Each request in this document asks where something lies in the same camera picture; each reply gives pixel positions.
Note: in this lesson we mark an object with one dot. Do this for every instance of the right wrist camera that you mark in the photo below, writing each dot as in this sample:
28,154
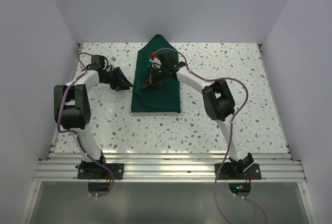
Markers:
165,60

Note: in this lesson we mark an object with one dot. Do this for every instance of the green surgical cloth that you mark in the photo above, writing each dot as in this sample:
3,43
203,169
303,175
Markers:
163,99

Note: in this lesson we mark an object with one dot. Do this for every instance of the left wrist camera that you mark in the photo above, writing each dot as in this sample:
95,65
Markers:
100,62

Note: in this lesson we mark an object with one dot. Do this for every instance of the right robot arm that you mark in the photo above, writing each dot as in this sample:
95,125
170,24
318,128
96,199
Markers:
219,105

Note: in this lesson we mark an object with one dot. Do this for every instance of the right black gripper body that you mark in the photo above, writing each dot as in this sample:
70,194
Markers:
160,74

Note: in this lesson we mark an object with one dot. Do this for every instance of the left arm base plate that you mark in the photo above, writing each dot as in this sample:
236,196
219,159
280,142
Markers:
90,170

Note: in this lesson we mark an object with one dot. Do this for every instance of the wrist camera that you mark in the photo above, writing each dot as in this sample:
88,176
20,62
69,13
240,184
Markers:
165,60
100,62

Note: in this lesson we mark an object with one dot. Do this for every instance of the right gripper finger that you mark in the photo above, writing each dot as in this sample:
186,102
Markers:
148,82
156,84

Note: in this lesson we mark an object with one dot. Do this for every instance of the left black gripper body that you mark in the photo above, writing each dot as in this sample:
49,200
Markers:
112,77

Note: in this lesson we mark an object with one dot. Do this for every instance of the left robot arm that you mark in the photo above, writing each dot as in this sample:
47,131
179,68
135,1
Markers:
72,111

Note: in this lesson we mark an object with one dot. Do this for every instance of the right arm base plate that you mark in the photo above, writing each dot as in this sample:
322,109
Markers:
231,172

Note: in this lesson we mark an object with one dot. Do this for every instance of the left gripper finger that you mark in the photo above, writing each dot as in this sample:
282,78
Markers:
122,80
121,87

